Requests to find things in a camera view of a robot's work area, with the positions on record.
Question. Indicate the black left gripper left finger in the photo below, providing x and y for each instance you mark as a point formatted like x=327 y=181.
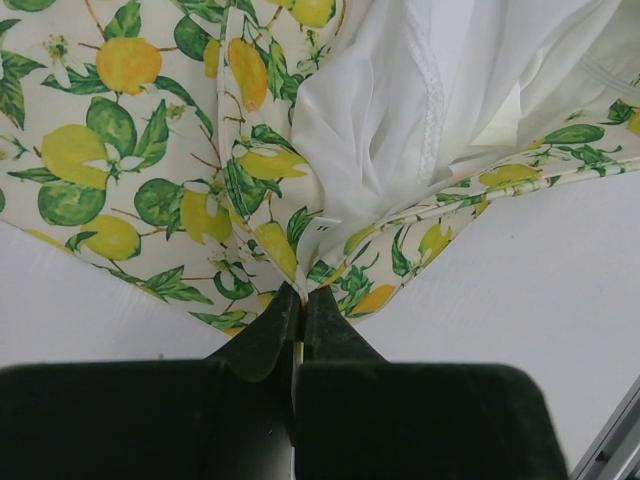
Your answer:
x=222 y=417

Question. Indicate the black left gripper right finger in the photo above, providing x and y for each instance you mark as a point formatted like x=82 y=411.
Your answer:
x=359 y=416

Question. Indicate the lemon print skirt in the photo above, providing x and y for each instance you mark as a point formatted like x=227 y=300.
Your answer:
x=208 y=152

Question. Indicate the aluminium extrusion rail frame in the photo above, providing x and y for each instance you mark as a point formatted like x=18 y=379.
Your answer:
x=614 y=453

